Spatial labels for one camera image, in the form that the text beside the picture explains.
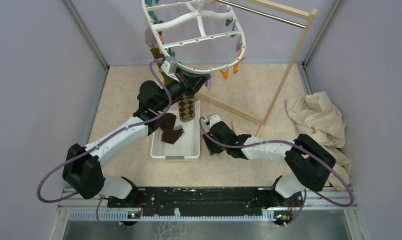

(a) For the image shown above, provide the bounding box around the orange green sock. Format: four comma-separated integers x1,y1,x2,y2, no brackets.
150,47,173,85

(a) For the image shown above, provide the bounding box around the white slotted cable duct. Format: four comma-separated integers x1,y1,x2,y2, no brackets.
69,208,277,222

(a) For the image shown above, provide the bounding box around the wooden drying rack frame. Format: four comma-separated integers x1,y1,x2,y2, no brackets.
142,0,318,137

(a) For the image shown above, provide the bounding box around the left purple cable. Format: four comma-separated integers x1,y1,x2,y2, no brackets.
36,59,173,230

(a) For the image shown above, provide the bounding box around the grey sock on hanger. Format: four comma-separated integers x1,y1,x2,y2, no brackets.
144,27,156,49

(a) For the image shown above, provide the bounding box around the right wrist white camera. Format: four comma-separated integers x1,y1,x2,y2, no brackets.
201,114,222,127

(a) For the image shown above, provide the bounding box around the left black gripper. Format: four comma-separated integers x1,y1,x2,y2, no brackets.
156,66,211,112

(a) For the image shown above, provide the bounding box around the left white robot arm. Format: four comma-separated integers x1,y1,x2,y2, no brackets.
62,68,211,207

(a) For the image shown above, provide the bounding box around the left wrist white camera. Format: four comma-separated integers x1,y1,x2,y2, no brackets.
160,56,179,76

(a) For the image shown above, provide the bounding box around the wrist white camera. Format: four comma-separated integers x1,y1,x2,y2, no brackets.
201,114,222,127
160,56,179,76

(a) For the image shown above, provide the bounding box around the white plastic basket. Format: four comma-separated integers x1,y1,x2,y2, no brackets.
150,100,201,161

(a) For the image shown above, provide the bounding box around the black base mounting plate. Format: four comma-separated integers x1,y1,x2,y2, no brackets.
107,186,304,225

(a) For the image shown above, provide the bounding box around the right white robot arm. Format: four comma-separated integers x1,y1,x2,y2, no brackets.
202,121,336,206

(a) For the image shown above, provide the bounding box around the metal hanging rod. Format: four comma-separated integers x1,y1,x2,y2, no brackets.
218,0,306,29

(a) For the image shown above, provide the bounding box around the purple cable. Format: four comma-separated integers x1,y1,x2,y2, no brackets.
36,59,173,230
199,116,355,228

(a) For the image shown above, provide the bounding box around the beige crumpled cloth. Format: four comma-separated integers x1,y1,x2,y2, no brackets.
285,91,352,184

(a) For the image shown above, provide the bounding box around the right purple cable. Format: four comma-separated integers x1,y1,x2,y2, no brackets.
199,116,355,228

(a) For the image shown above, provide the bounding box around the brown checkered sock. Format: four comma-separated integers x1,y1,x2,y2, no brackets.
178,95,197,123

